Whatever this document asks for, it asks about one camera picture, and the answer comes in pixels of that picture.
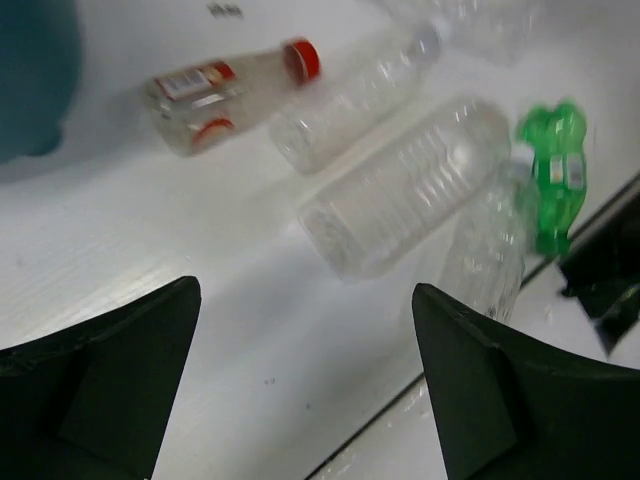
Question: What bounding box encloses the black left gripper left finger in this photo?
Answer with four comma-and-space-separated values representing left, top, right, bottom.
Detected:
1, 276, 201, 479

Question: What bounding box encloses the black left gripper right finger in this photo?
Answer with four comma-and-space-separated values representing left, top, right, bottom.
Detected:
412, 284, 639, 479

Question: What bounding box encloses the crushed clear plastic bottle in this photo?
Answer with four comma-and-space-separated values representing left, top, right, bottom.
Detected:
437, 144, 540, 324

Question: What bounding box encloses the large clear ribbed bottle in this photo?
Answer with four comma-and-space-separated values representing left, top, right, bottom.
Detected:
299, 97, 510, 281

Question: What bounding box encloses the green plastic bottle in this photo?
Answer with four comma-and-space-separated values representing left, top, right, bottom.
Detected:
515, 100, 587, 257

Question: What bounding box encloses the red cap clear bottle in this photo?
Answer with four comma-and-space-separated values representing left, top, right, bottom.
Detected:
141, 37, 321, 157

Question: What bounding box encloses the clear plastic bottle white cap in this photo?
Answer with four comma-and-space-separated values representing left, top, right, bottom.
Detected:
270, 21, 450, 175

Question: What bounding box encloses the teal plastic bin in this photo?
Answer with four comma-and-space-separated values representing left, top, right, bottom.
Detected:
1, 0, 82, 163

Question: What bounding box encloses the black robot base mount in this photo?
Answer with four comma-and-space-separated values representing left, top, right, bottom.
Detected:
559, 176, 639, 354

